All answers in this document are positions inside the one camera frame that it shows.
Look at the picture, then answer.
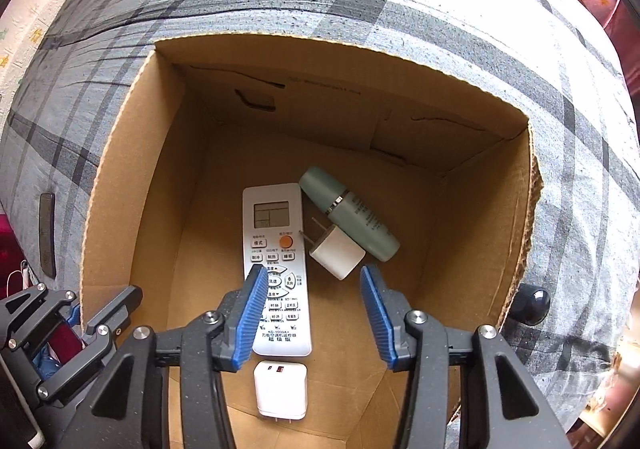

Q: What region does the brown cardboard box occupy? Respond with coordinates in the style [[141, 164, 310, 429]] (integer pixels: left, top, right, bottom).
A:
[[80, 33, 546, 449]]

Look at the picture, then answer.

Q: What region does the blue denim cloth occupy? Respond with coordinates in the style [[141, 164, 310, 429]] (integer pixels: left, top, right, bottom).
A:
[[32, 344, 63, 376]]

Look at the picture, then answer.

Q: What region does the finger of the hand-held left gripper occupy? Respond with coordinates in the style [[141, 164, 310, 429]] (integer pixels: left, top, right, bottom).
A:
[[37, 284, 144, 406], [0, 282, 81, 356]]

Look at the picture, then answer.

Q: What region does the teal bottle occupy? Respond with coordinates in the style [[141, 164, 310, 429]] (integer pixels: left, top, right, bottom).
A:
[[299, 166, 401, 264]]

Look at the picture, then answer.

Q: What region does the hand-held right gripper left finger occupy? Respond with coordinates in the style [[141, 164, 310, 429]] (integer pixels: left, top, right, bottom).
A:
[[60, 263, 270, 449]]

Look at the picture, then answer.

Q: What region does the dark flat strip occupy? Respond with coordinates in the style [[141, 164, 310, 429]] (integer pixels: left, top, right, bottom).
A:
[[39, 193, 57, 279]]

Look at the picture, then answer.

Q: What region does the white remote control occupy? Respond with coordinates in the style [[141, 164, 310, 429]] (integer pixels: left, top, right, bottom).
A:
[[241, 183, 314, 358]]

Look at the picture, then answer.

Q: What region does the red curtain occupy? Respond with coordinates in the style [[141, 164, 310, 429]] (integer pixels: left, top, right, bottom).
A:
[[600, 0, 640, 57]]

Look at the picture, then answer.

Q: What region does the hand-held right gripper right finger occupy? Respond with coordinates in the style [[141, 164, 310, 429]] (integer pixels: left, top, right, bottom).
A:
[[360, 264, 571, 449]]

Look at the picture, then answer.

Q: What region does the large white charger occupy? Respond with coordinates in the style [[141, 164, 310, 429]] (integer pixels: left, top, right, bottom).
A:
[[253, 361, 308, 423]]

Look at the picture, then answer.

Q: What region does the black cup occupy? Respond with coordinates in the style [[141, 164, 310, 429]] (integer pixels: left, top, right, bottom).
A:
[[510, 282, 551, 328]]

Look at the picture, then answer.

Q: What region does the small cream charger plug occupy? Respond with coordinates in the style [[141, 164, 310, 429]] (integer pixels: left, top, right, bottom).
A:
[[300, 216, 367, 282]]

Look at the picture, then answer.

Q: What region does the grey plaid bed sheet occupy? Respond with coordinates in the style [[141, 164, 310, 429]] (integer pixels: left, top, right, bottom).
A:
[[0, 0, 640, 430]]

